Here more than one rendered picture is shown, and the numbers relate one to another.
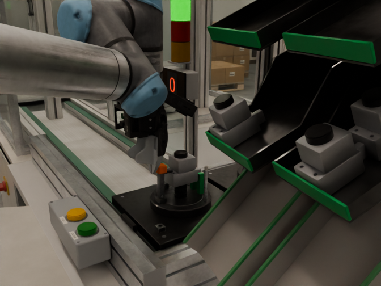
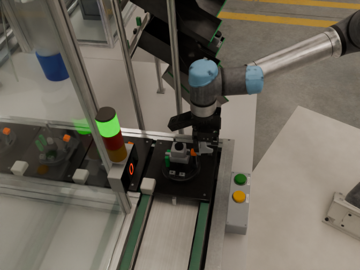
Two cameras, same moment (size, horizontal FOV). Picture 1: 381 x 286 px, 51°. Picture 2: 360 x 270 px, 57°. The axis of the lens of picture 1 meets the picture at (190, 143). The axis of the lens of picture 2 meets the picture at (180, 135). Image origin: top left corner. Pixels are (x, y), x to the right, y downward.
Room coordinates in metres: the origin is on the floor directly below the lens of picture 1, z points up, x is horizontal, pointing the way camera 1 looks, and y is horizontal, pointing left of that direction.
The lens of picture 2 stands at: (1.28, 0.55, 1.94)
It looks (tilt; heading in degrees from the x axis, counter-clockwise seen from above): 48 degrees down; 228
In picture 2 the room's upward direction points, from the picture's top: 5 degrees counter-clockwise
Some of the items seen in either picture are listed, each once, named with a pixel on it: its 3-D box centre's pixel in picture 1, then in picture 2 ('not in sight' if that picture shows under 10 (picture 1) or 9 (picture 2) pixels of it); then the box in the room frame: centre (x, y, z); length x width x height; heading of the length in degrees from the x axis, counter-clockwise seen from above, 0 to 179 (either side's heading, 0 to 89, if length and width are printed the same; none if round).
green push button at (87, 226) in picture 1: (87, 230); (240, 179); (0.70, 0.21, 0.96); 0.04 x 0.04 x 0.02
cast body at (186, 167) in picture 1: (184, 165); (176, 151); (0.81, 0.01, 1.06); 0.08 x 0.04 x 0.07; 123
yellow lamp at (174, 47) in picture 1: (180, 51); (115, 149); (1.03, 0.03, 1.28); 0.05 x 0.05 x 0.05
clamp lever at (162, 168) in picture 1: (164, 180); (192, 157); (0.79, 0.06, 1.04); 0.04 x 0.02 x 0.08; 123
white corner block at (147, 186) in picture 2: not in sight; (148, 186); (0.94, -0.01, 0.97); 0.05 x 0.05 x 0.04; 33
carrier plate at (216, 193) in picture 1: (180, 206); (181, 169); (0.81, 0.02, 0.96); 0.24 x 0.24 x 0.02; 33
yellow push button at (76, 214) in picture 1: (76, 215); (239, 196); (0.76, 0.25, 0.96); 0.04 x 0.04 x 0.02
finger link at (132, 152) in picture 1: (141, 152); (204, 149); (0.77, 0.10, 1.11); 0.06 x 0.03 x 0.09; 123
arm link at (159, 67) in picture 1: (144, 62); (203, 103); (0.76, 0.09, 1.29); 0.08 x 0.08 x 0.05
